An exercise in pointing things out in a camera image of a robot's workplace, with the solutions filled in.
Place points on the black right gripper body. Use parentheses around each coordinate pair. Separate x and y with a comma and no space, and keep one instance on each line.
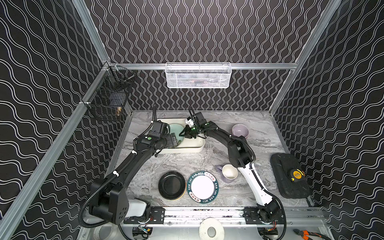
(192,130)

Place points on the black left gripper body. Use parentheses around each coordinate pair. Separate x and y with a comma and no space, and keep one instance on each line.
(172,140)

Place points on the mint green ceramic plate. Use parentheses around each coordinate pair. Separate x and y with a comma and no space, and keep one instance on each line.
(177,129)

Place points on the lilac ceramic bowl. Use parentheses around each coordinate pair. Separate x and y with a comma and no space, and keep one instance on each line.
(240,130)

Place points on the black round plate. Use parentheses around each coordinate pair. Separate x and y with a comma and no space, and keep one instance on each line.
(172,185)

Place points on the white plate green rim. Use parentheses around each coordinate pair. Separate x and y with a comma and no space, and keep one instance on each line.
(202,187)

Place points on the lilac mug white inside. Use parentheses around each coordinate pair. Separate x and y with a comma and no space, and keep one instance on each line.
(228,172)

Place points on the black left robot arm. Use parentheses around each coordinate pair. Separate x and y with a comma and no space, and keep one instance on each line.
(108,201)

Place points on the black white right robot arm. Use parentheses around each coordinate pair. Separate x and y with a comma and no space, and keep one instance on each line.
(242,157)

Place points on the white plastic bin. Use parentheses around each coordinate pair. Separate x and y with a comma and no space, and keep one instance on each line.
(188,145)

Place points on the white tape roll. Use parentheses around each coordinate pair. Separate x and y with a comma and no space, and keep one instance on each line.
(211,229)

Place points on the yellow tape measure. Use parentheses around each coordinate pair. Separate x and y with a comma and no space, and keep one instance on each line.
(296,175)

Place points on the clear wall basket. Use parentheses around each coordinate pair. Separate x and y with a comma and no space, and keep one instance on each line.
(197,75)

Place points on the black wire basket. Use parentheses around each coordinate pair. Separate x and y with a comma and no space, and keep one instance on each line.
(111,96)

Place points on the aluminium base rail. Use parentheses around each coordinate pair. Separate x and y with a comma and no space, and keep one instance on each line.
(231,216)

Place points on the orange handled pliers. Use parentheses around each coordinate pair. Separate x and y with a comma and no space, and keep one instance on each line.
(306,235)

